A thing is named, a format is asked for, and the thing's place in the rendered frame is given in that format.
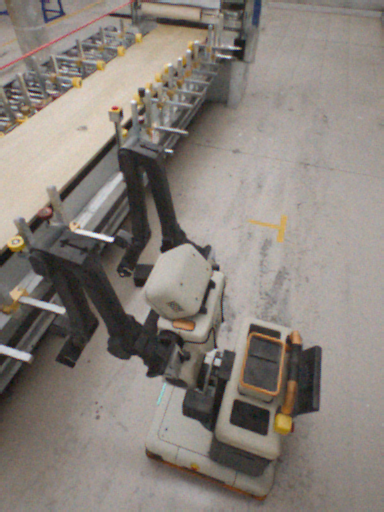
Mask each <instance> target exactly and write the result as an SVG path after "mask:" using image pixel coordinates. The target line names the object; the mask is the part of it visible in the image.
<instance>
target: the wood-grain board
mask: <svg viewBox="0 0 384 512"><path fill-rule="evenodd" d="M206 37H208V32H201V31H192V30H184V29H175V28H167V27H156V28H155V29H154V30H152V31H151V32H149V33H148V35H147V36H145V37H144V38H142V40H143V42H141V43H140V42H136V43H134V44H133V45H131V46H130V48H129V49H127V50H126V54H125V56H122V55H118V56H116V57H115V58H113V59H112V61H111V62H109V63H108V64H105V67H106V69H104V71H102V70H97V71H96V72H94V73H93V74H91V75H90V77H89V78H86V79H85V80H83V81H82V86H81V88H78V87H73V88H72V89H71V90H68V91H67V92H65V94H64V95H63V96H61V97H60V98H58V99H57V100H55V101H54V102H53V103H50V104H49V105H47V106H46V107H45V108H43V109H42V110H40V112H39V113H38V114H36V115H34V116H32V117H31V118H30V119H28V120H27V121H25V122H24V123H22V124H21V125H20V126H17V127H16V128H14V129H13V130H12V132H10V133H9V134H7V135H6V136H5V137H2V138H1V139H0V256H1V255H2V253H3V252H4V251H5V249H6V248H8V247H9V246H8V241H9V240H10V239H11V238H13V237H19V236H20V235H19V233H18V230H17V228H16V226H15V224H14V222H13V220H14V219H15V218H16V217H17V216H19V217H24V218H25V220H26V222H27V224H28V226H29V225H30V224H31V223H32V222H33V221H34V220H35V219H36V218H38V214H36V213H38V210H39V209H41V208H44V207H48V206H49V205H50V204H51V202H50V199H49V196H48V194H47V190H46V187H47V186H48V185H49V184H52V185H56V186H57V189H58V193H59V195H60V194H61V193H62V192H63V191H64V190H65V188H66V187H67V186H68V185H69V184H70V183H71V182H73V181H74V180H75V179H76V178H77V176H78V175H79V174H80V173H81V172H82V171H83V170H84V168H85V167H86V166H87V165H88V164H89V163H90V162H91V161H93V160H94V159H95V158H96V157H97V156H98V155H99V154H100V153H101V151H102V150H103V148H104V147H105V146H106V145H107V144H108V143H109V142H110V141H111V140H112V139H114V138H115V137H116V133H115V129H114V125H113V122H110V121H109V115H108V109H109V108H110V107H111V106H118V107H123V115H124V119H123V120H122V121H121V125H122V128H124V127H125V126H126V124H127V123H128V122H129V121H130V120H131V119H132V118H131V108H130V102H131V101H132V100H133V94H134V93H138V90H137V89H139V88H145V84H146V82H152V84H153V85H154V86H158V84H159V82H156V81H155V78H154V77H155V73H156V72H158V73H163V75H166V76H168V73H165V71H164V66H165V64H166V63H168V64H170V63H171V64H173V66H177V67H178V59H179V58H183V57H182V55H183V54H184V55H185V57H186V55H187V50H188V48H187V45H188V41H193V43H195V41H196V40H198V41H199V45H200V43H201V42H204V41H205V40H206ZM85 125H86V126H87V128H88V130H76V128H78V127H80V126H85Z"/></svg>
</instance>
